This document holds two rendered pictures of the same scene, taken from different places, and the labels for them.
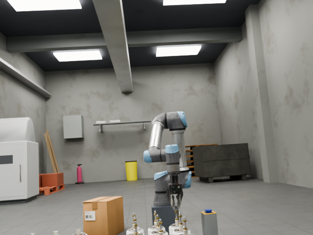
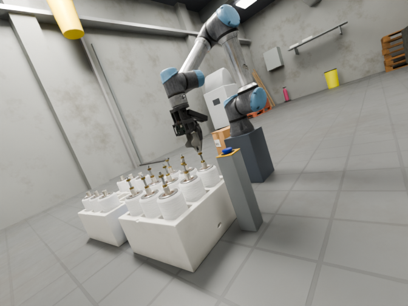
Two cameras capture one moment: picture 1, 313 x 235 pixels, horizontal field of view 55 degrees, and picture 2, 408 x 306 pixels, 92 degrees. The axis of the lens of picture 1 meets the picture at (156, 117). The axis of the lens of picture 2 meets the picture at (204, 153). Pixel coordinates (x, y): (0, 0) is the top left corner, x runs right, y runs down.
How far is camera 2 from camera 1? 1.40 m
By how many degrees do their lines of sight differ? 50
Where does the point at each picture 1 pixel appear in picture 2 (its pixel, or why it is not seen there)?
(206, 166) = not seen: outside the picture
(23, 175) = not seen: hidden behind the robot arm
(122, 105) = (313, 19)
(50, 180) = not seen: hidden behind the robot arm
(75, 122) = (272, 54)
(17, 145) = (218, 90)
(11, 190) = (225, 120)
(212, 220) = (227, 164)
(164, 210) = (235, 141)
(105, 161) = (306, 78)
